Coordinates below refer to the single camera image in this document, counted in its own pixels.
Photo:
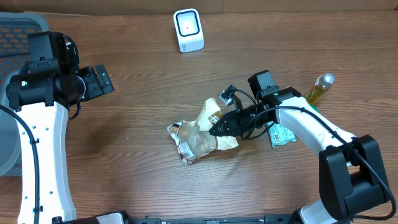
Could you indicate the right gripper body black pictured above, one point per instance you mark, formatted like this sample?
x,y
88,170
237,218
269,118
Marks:
x,y
247,114

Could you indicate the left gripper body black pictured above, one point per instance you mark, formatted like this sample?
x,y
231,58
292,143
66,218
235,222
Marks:
x,y
101,78

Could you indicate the teal white pouch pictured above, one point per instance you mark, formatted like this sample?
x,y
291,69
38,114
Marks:
x,y
279,135

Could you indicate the brown snack packet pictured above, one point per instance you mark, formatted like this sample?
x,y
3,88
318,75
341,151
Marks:
x,y
193,139

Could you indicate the yellow dish soap bottle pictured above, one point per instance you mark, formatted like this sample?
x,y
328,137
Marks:
x,y
319,88

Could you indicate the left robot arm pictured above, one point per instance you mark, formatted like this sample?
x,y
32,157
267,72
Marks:
x,y
40,97

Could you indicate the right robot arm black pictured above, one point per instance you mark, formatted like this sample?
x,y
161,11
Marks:
x,y
352,178

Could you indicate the white barcode scanner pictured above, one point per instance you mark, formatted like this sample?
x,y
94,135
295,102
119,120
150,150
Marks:
x,y
188,30

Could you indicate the grey plastic shopping basket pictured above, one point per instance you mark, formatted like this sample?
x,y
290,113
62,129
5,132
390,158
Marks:
x,y
15,27

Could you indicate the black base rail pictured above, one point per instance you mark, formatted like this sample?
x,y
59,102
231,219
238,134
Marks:
x,y
202,221

